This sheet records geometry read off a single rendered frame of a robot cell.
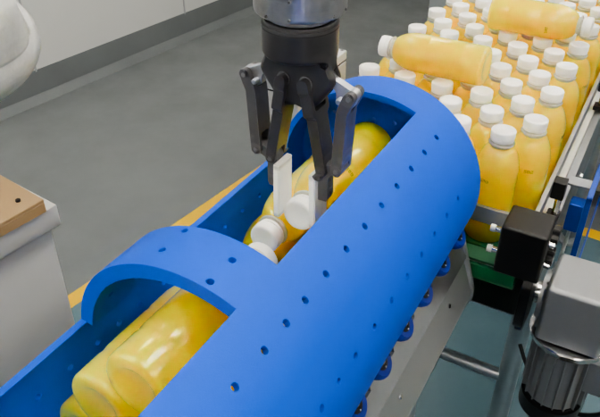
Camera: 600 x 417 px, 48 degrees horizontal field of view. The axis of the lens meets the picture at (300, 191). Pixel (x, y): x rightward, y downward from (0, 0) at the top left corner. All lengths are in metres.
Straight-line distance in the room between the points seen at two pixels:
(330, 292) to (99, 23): 3.62
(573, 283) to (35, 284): 0.89
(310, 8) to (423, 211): 0.28
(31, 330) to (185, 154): 2.08
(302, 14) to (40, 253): 0.70
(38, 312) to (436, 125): 0.73
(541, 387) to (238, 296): 0.88
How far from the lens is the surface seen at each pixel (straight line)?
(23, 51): 1.19
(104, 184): 3.07
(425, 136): 0.84
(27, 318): 1.21
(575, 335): 1.24
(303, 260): 0.61
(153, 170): 3.11
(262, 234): 0.81
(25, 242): 1.12
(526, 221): 1.08
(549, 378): 1.32
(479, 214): 1.14
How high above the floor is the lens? 1.60
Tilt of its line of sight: 34 degrees down
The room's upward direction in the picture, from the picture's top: straight up
